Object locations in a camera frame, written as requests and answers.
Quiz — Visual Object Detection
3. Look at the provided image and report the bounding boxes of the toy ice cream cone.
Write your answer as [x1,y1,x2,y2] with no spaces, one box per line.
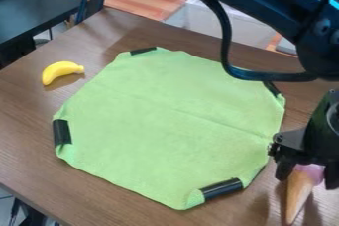
[282,164,329,226]

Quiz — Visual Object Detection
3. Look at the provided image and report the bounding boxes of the white box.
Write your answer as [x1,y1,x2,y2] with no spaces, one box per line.
[163,0,282,50]

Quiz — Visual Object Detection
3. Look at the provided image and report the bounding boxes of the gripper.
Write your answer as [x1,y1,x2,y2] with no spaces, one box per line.
[266,88,339,190]

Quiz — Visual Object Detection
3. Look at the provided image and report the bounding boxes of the yellow toy banana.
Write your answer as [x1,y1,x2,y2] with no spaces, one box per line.
[41,60,86,87]

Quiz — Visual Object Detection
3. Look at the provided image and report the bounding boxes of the black desk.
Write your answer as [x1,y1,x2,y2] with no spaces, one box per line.
[0,0,84,69]

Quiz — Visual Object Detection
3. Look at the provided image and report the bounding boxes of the green cloth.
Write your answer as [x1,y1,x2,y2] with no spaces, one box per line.
[52,46,287,211]

